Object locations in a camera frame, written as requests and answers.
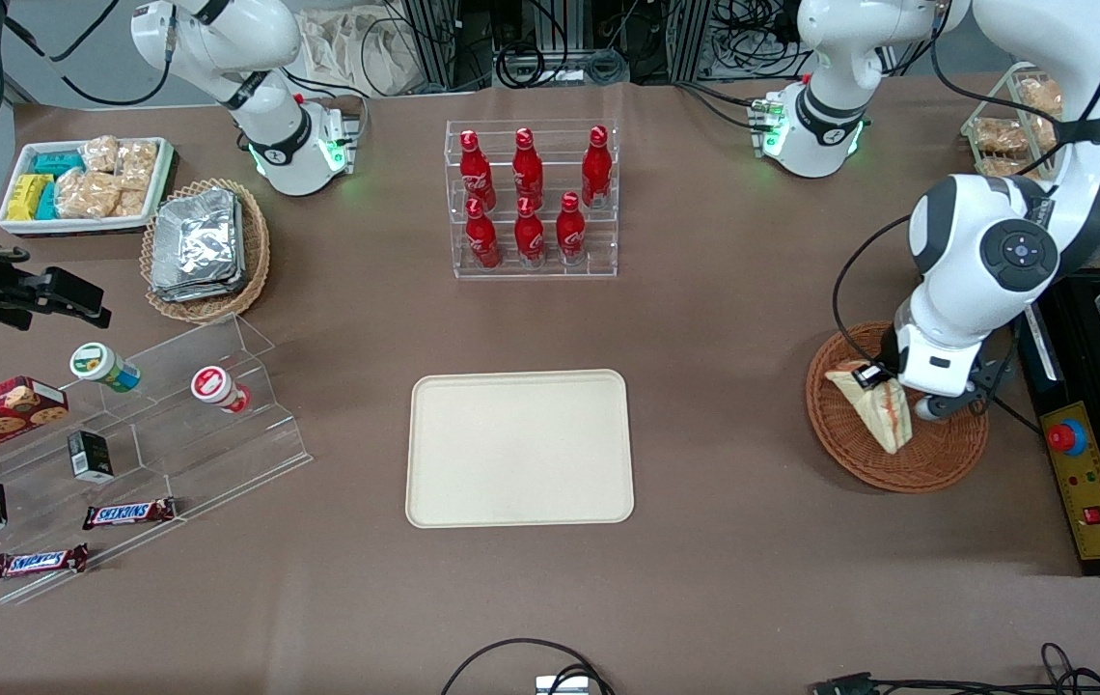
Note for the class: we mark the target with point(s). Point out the yellow snack pack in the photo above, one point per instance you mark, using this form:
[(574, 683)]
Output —
[(27, 198)]

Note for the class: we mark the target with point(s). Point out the clear rice cracker pack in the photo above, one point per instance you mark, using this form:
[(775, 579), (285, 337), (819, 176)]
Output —
[(100, 154), (131, 203), (138, 162), (87, 195)]

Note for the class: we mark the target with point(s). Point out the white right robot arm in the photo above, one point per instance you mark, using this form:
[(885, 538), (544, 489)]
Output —
[(251, 58)]

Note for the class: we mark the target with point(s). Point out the red lid cup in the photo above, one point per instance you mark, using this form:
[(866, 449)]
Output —
[(214, 386)]

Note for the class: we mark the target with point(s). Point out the beige plastic tray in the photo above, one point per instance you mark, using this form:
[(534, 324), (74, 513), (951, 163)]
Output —
[(511, 449)]

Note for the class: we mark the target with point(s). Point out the clear acrylic bottle rack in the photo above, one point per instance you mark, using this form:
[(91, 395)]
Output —
[(608, 261)]

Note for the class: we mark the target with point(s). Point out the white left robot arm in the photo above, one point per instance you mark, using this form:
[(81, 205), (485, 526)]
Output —
[(984, 241)]

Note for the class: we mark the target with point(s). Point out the beige cloth bag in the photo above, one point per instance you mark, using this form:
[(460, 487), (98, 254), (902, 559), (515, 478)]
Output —
[(357, 53)]

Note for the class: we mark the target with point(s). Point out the small grey device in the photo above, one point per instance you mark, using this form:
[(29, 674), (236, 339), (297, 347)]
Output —
[(562, 686)]

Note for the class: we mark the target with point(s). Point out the triangle sandwich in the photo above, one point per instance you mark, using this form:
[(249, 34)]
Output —
[(883, 420)]

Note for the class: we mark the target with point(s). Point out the green lid cup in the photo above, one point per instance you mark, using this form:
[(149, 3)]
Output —
[(98, 365)]

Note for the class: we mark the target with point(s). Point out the red emergency stop button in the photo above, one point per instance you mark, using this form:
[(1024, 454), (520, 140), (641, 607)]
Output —
[(1067, 437)]

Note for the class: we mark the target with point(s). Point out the silver foil pouch stack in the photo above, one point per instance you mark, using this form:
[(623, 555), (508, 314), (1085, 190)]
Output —
[(195, 246)]

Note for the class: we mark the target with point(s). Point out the clear bagged bread pack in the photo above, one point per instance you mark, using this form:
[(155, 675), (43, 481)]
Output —
[(1001, 137), (1008, 168), (1040, 95)]

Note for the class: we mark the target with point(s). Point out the clear acrylic stepped display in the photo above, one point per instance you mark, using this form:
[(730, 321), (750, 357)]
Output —
[(174, 454)]

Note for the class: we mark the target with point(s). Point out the brown round wicker basket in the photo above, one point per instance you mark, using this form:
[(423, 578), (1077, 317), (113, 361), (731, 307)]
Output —
[(849, 454)]

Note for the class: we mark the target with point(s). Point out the yellow control panel box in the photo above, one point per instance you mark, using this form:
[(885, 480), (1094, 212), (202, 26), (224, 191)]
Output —
[(1090, 492)]

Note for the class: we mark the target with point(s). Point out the teal snack pack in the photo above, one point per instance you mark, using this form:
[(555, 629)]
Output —
[(47, 205), (56, 162)]

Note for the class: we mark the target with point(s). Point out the brown snickers bar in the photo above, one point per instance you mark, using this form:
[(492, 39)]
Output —
[(37, 562), (128, 514)]

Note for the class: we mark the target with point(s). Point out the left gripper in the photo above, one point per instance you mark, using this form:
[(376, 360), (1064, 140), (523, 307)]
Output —
[(888, 353)]

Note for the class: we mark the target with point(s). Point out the tan oval wicker basket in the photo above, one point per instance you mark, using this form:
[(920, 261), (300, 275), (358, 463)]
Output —
[(256, 251)]

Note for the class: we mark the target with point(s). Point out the aluminium profile frame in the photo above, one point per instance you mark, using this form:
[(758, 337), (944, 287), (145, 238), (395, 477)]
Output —
[(444, 43)]

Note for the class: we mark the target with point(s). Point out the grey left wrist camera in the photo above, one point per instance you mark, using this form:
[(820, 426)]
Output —
[(936, 405)]

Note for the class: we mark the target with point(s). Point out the red cola bottle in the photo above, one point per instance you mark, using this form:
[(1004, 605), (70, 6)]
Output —
[(482, 241), (595, 169), (529, 236), (570, 232), (528, 169), (476, 174)]

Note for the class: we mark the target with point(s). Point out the white rectangular snack tray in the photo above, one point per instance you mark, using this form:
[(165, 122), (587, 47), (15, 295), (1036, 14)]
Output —
[(77, 226)]

